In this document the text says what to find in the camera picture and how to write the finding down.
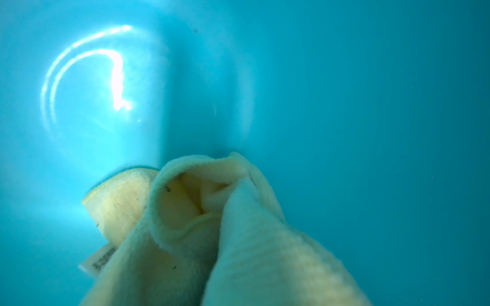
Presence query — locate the yellow cleaning cloth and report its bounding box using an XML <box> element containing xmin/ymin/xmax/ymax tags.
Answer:
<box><xmin>81</xmin><ymin>153</ymin><xmax>370</xmax><ymax>305</ymax></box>

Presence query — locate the light blue bucket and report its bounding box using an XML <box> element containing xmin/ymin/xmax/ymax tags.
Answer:
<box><xmin>1</xmin><ymin>1</ymin><xmax>489</xmax><ymax>305</ymax></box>

